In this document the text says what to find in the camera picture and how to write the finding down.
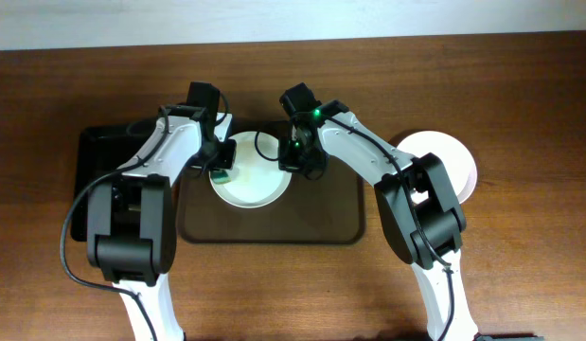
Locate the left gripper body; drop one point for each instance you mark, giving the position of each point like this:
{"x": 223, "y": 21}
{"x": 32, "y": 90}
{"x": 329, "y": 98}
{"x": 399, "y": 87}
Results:
{"x": 219, "y": 154}

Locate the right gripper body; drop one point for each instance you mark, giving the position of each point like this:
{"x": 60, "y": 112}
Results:
{"x": 295, "y": 156}

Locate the green scrubbing sponge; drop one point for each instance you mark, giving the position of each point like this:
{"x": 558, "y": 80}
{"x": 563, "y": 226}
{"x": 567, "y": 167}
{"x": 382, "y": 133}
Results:
{"x": 220, "y": 177}

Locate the white plate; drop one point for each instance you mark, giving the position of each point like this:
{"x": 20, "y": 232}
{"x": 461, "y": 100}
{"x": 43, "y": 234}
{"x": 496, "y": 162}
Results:
{"x": 255, "y": 181}
{"x": 469, "y": 187}

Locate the pale blue plate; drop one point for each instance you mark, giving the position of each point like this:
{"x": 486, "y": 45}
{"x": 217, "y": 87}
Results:
{"x": 456, "y": 157}

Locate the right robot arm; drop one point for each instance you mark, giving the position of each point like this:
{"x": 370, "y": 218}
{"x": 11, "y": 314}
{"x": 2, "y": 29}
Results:
{"x": 422, "y": 219}

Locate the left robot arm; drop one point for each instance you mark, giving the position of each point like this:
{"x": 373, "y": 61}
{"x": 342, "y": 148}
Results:
{"x": 131, "y": 235}

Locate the brown plastic serving tray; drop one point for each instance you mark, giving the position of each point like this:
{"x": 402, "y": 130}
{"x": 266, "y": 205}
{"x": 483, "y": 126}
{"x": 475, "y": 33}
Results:
{"x": 323, "y": 210}

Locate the black rectangular tray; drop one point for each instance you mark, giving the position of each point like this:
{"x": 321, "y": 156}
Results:
{"x": 101, "y": 150}

